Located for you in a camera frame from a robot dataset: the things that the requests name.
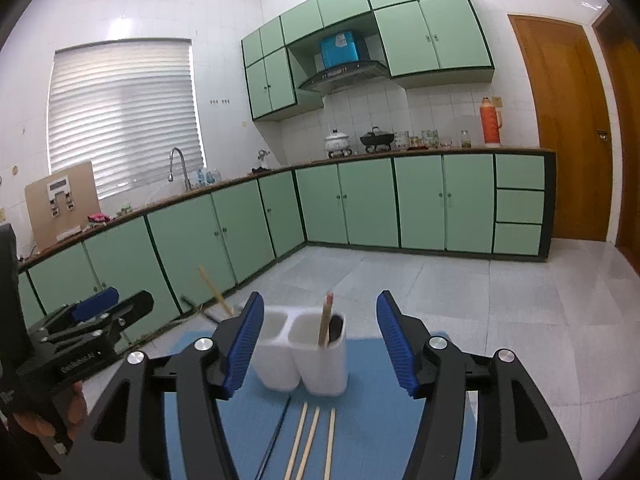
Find black range hood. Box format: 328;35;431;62
298;60;391;95

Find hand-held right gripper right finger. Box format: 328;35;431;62
376;290;583;480

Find blue wrapped hood chimney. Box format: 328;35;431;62
320;30;362;69

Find white lidded pot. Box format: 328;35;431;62
324;129;351;155

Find dark blue chopstick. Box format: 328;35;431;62
257;399;292;480

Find beige wooden chopstick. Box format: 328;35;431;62
198;266;235;318

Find brown cardboard box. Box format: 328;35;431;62
25;161;101;251

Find green wall cabinets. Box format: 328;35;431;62
241;0;496;122

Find white window blind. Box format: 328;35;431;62
47;37;203;201

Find white plastic utensil holder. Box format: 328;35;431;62
245;305;348;397

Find orange thermos flask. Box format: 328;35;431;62
480;96;503;148

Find wooden door with handle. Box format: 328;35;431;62
507;14;615;242

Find plain wooden door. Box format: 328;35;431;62
592;5;640;281

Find metal kitchen faucet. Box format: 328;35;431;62
168;147;193;192

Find green base cabinets with counter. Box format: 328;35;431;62
17;147;557;356

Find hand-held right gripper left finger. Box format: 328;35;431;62
70;291;265;480

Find person's left hand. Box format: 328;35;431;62
12;379;87;443

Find blue table mat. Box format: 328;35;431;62
160;332;481;480

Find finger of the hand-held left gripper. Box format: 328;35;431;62
27;286;122;343
47;290;156;349

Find black wok with lid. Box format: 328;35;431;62
359;126;396;153

